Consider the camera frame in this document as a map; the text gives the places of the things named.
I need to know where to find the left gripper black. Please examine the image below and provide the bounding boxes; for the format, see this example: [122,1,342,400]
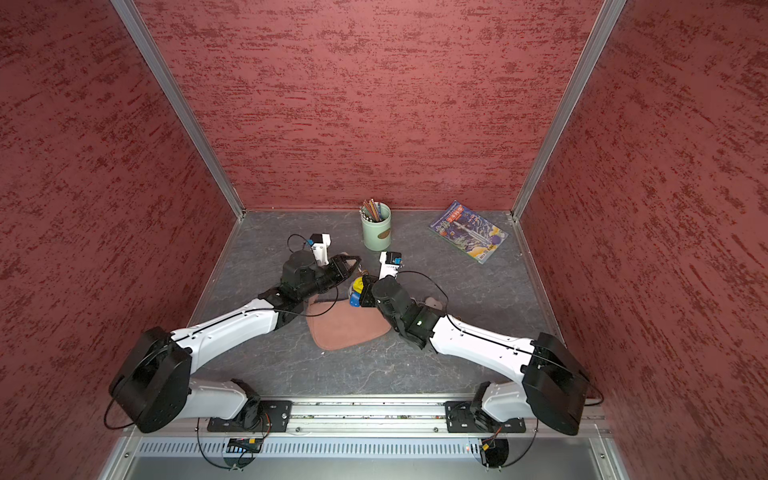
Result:
[299,254,362,300]

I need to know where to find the white fluffy sheep charm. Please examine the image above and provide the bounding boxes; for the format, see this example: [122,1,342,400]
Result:
[422,297,445,311]

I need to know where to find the aluminium front rail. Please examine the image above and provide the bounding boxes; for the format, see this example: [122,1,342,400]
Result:
[122,394,613,439]

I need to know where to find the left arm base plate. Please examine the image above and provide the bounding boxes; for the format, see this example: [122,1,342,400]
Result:
[206,400,293,433]

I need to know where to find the mint green pencil cup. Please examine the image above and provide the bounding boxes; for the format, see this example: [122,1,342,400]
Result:
[360,202,392,251]

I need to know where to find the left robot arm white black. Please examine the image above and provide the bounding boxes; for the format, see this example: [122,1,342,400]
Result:
[109,250,361,433]

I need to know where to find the colourful comic book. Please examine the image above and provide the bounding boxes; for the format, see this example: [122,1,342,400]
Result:
[429,200,508,264]

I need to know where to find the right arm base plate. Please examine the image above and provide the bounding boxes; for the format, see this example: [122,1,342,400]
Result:
[443,401,526,434]

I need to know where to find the yellow blue plush charm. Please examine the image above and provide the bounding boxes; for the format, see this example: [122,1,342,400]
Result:
[348,276,364,307]

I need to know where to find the corner aluminium post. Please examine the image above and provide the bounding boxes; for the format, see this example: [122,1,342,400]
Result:
[511,0,626,223]
[110,0,246,221]

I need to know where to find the right corner aluminium post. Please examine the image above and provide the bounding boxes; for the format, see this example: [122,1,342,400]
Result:
[511,0,626,223]

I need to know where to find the left corner aluminium post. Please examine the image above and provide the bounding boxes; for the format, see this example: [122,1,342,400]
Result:
[110,0,246,221]

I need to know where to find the coloured pencils bundle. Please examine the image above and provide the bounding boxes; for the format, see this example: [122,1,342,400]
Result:
[360,199,383,223]

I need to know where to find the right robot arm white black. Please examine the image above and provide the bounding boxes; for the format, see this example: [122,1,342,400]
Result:
[360,275,590,436]

